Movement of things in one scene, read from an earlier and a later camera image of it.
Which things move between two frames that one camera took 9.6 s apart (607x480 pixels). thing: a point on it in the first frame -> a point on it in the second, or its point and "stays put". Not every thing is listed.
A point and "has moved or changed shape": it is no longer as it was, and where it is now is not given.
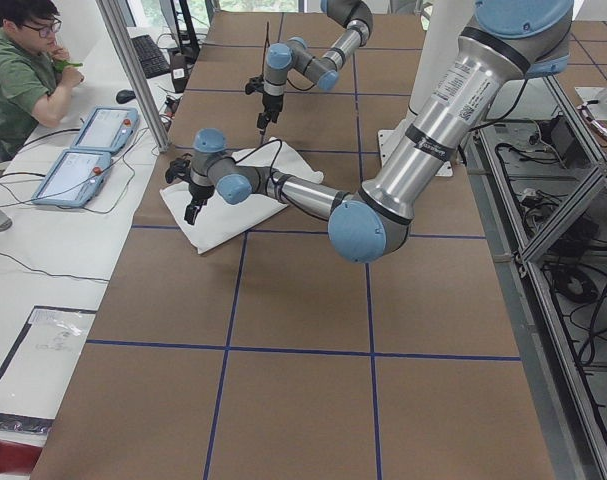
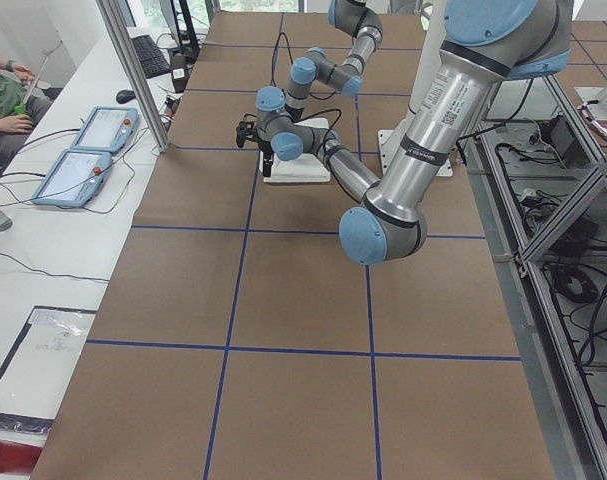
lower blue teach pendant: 73,179 stays put
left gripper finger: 192,209 -> 268,156
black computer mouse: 125,96 stays put
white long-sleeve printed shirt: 220,219 has moved or changed shape
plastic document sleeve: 32,381 stays put
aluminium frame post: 119,34 stays put
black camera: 179,168 -> 245,130
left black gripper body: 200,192 -> 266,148
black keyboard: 153,61 stays put
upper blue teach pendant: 108,129 stays put
